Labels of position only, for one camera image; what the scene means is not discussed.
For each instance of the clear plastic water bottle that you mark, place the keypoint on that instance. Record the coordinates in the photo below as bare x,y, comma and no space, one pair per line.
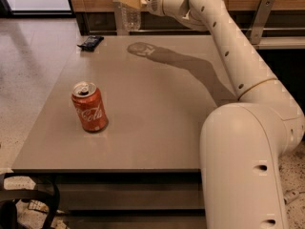
131,18

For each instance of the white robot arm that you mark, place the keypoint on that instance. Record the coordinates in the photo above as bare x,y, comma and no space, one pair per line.
241,142

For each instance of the dark blue rxbar wrapper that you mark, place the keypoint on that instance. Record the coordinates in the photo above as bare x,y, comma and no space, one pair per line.
91,43

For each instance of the red coca-cola can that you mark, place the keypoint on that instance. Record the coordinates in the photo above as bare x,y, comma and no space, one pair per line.
88,103

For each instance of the grey table drawer unit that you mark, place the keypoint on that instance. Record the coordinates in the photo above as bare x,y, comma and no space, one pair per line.
132,200

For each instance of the black chair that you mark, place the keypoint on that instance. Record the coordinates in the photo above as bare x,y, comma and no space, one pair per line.
28,202

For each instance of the white striped power strip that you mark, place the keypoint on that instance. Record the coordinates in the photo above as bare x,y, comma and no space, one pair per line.
290,196

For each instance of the left metal bracket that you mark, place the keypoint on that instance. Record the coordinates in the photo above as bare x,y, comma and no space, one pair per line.
120,29

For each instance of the metal bracket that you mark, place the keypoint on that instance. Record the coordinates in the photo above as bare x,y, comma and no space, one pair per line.
120,29
260,19

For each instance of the right metal bracket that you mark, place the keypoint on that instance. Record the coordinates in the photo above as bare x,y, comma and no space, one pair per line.
260,19

